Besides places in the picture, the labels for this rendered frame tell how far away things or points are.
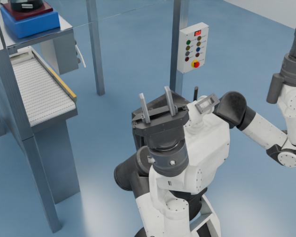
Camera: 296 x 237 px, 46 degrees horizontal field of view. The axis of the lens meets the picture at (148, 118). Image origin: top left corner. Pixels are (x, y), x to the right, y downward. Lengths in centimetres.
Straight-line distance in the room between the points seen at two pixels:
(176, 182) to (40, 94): 134
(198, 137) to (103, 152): 179
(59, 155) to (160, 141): 159
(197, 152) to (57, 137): 123
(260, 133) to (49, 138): 129
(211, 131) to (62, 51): 86
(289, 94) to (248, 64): 284
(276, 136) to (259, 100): 216
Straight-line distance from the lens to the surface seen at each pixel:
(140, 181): 106
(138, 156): 105
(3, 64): 159
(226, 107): 129
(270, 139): 136
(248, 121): 133
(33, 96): 205
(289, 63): 116
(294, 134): 131
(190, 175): 85
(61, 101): 197
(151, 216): 105
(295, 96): 117
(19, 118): 176
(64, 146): 228
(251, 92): 359
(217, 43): 432
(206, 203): 153
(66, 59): 177
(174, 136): 77
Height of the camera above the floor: 209
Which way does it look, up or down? 42 degrees down
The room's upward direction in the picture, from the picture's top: straight up
